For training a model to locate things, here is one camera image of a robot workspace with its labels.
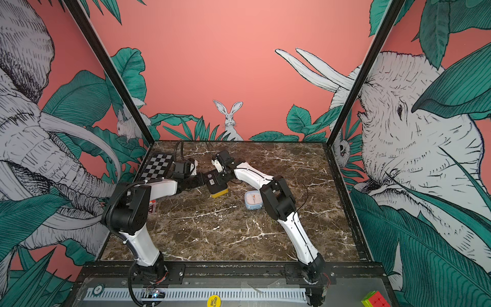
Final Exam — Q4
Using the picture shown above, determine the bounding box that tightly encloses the yellow square alarm clock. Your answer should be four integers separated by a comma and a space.
203, 170, 228, 198

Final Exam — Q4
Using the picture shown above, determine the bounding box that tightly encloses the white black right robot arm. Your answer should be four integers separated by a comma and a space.
204, 150, 326, 285

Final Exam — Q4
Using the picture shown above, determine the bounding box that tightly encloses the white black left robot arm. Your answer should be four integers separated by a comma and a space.
101, 159, 204, 283

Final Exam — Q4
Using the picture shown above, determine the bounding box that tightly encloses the light blue small alarm clock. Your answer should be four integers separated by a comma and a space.
244, 191, 263, 211

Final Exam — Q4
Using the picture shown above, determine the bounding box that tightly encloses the black white chessboard box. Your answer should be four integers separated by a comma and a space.
136, 152, 174, 181

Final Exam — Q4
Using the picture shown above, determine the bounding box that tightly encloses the red white card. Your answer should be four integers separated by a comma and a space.
148, 200, 157, 214

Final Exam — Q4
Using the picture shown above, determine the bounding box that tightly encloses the yellow round sticker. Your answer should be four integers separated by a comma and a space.
207, 295, 222, 307

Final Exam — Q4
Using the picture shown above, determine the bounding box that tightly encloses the colourful puzzle cube on ledge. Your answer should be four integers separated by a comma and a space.
361, 291, 391, 307

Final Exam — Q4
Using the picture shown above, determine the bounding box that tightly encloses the white perforated rail strip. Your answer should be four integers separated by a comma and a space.
84, 288, 307, 303

